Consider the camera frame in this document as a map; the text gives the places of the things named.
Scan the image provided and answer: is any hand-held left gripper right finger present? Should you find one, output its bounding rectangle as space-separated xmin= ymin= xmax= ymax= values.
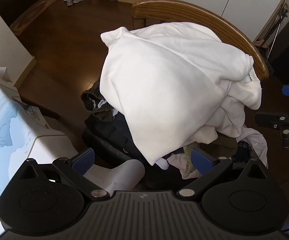
xmin=177 ymin=147 xmax=269 ymax=201

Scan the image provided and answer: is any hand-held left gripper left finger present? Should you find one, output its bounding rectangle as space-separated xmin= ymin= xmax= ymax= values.
xmin=18 ymin=148 xmax=110 ymax=201

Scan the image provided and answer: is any white sweatshirt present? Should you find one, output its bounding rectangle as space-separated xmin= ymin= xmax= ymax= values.
xmin=100 ymin=22 xmax=262 ymax=166

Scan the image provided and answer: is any pile of dark clothes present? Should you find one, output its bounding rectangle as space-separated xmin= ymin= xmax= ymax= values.
xmin=168 ymin=127 xmax=269 ymax=179

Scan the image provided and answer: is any olive patterned cloth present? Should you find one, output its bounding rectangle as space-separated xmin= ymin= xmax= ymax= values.
xmin=183 ymin=144 xmax=203 ymax=176

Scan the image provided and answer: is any white sock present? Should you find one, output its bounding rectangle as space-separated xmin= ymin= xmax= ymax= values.
xmin=155 ymin=158 xmax=170 ymax=170

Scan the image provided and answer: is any blue plaid cloth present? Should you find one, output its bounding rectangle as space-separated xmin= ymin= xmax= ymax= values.
xmin=235 ymin=141 xmax=252 ymax=161

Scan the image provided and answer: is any black garment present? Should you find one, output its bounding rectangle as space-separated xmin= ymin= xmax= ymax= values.
xmin=84 ymin=110 xmax=145 ymax=159

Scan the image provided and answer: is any dark olive knit garment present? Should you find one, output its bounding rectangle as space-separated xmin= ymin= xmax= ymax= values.
xmin=81 ymin=77 xmax=115 ymax=115

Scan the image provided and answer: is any black tripod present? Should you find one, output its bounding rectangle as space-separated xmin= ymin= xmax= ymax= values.
xmin=267 ymin=0 xmax=289 ymax=60

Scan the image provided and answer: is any wooden chair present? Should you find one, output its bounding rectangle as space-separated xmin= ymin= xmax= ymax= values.
xmin=131 ymin=0 xmax=270 ymax=79

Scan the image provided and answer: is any brown patterned floor mat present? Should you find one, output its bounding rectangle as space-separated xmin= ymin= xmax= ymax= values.
xmin=9 ymin=0 xmax=60 ymax=34

